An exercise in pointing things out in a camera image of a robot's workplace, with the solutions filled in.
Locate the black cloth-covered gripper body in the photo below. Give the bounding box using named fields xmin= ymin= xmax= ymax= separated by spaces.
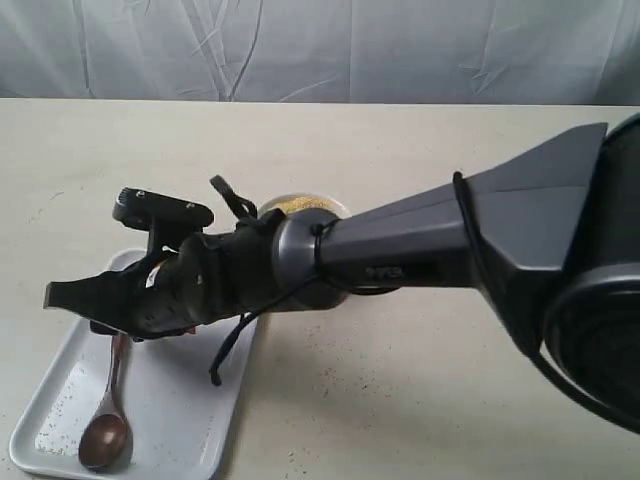
xmin=89 ymin=210 xmax=286 ymax=340

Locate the white rectangular plastic tray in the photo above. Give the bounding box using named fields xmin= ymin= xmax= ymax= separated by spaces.
xmin=1 ymin=258 xmax=255 ymax=479

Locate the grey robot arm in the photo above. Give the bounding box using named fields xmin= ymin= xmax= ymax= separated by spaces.
xmin=43 ymin=116 xmax=639 ymax=432

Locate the white backdrop curtain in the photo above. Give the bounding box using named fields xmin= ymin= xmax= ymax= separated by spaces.
xmin=1 ymin=1 xmax=639 ymax=105

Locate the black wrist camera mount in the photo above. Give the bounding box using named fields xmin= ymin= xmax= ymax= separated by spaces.
xmin=112 ymin=187 xmax=214 ymax=260

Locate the white bowl of grain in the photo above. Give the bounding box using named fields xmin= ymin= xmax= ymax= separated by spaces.
xmin=258 ymin=192 xmax=349 ymax=224

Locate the brown wooden spoon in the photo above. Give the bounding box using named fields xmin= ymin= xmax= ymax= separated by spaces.
xmin=78 ymin=334 xmax=129 ymax=471

